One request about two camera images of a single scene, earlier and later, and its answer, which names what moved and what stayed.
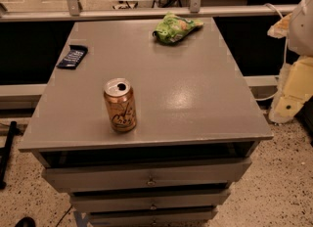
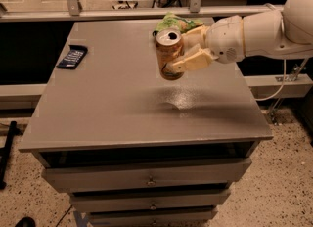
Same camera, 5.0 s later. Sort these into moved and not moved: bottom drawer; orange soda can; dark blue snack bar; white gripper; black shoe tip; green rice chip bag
Moved: orange soda can; white gripper
Not moved: dark blue snack bar; bottom drawer; black shoe tip; green rice chip bag
